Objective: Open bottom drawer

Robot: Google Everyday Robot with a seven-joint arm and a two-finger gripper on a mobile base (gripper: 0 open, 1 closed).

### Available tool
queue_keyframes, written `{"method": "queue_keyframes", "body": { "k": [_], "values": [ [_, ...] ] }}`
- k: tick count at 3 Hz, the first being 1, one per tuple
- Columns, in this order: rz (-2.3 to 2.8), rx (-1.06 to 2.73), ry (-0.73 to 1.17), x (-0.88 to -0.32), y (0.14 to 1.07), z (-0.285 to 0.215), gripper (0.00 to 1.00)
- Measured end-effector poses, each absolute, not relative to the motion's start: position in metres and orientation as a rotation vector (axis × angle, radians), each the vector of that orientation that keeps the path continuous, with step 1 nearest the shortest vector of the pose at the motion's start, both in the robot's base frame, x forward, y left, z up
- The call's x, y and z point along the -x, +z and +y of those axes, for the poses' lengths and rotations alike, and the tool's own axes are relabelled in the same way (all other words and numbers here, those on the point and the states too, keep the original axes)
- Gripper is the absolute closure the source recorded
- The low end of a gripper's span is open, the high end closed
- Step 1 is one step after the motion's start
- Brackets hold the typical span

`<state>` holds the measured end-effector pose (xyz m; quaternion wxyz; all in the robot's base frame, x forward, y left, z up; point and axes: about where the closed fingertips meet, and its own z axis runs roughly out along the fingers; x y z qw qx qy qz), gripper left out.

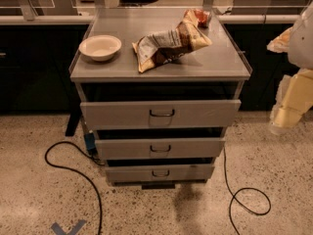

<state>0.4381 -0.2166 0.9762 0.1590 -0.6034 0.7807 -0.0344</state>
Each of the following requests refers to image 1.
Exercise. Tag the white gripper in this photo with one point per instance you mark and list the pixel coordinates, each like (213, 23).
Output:
(301, 44)

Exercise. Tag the grey bottom drawer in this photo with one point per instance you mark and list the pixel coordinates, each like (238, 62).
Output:
(176, 172)

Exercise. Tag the grey drawer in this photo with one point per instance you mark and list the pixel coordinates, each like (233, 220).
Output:
(159, 114)
(176, 172)
(166, 148)

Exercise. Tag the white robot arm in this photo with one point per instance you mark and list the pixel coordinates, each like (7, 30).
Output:
(300, 53)

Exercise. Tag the grey metal drawer cabinet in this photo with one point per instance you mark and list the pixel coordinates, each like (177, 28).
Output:
(217, 72)

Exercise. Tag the grey middle drawer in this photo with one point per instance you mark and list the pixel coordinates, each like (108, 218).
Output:
(166, 148)

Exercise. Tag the grey top drawer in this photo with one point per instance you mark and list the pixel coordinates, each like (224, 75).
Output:
(159, 114)

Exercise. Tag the red snack bag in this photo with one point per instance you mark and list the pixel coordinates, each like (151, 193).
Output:
(198, 17)

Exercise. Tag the crumpled brown chip bag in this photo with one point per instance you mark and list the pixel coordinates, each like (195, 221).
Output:
(164, 47)

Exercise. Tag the white ceramic bowl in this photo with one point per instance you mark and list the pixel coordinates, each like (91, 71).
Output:
(100, 48)

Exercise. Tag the blue power adapter box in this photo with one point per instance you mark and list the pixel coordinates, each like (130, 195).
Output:
(90, 143)

